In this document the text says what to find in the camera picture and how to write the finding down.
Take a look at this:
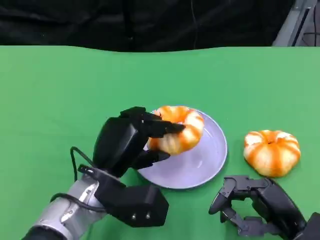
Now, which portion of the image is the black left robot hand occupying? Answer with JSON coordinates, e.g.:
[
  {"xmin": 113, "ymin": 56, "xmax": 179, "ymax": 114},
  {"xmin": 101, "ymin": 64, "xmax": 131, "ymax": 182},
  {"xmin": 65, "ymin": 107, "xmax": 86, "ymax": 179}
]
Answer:
[{"xmin": 92, "ymin": 106, "xmax": 187, "ymax": 178}]

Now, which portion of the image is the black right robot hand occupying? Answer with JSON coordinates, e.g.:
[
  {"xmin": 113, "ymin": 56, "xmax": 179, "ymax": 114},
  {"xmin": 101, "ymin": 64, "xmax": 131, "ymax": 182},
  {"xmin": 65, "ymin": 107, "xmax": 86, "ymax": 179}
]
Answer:
[{"xmin": 208, "ymin": 174, "xmax": 310, "ymax": 240}]

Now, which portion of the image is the orange and white bread roll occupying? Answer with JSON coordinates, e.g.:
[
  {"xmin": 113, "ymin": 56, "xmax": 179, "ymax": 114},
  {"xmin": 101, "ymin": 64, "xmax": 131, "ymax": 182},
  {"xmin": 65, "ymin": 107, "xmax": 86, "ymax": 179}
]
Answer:
[
  {"xmin": 243, "ymin": 129, "xmax": 302, "ymax": 178},
  {"xmin": 147, "ymin": 105, "xmax": 205, "ymax": 155}
]

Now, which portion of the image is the green table cloth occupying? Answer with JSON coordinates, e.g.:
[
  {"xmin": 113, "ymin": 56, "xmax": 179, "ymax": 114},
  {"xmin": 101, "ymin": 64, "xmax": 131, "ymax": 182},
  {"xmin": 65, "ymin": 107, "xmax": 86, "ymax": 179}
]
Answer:
[{"xmin": 0, "ymin": 45, "xmax": 320, "ymax": 240}]

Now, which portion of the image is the lilac plate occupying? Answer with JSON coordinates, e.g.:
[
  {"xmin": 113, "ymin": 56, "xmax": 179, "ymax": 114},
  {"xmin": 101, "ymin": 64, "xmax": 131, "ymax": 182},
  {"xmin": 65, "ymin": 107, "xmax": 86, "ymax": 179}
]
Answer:
[{"xmin": 136, "ymin": 108, "xmax": 228, "ymax": 190}]

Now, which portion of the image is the black backdrop curtain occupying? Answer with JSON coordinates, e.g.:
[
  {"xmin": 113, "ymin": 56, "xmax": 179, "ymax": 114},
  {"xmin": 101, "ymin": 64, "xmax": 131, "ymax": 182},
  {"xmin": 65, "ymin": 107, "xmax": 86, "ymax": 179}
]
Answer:
[{"xmin": 0, "ymin": 0, "xmax": 298, "ymax": 53}]

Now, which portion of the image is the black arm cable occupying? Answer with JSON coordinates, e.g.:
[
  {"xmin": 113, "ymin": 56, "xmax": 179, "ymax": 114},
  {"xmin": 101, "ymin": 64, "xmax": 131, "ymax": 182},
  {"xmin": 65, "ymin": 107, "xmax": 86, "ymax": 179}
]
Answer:
[{"xmin": 49, "ymin": 146, "xmax": 108, "ymax": 213}]

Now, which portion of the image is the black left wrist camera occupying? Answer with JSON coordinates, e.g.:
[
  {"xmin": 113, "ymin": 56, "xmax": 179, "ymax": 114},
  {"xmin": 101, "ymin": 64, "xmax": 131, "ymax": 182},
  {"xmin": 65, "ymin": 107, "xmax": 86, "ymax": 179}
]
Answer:
[{"xmin": 77, "ymin": 163, "xmax": 170, "ymax": 228}]

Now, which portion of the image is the black floor cable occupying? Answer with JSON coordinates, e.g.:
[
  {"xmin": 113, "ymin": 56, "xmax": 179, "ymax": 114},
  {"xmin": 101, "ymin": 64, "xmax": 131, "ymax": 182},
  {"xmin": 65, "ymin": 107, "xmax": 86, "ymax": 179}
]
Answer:
[{"xmin": 302, "ymin": 31, "xmax": 320, "ymax": 44}]

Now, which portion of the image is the grey metal frame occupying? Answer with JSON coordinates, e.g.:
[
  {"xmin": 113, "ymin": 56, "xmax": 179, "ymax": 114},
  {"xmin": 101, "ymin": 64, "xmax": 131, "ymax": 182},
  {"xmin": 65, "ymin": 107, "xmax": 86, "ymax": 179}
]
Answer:
[{"xmin": 272, "ymin": 0, "xmax": 318, "ymax": 47}]

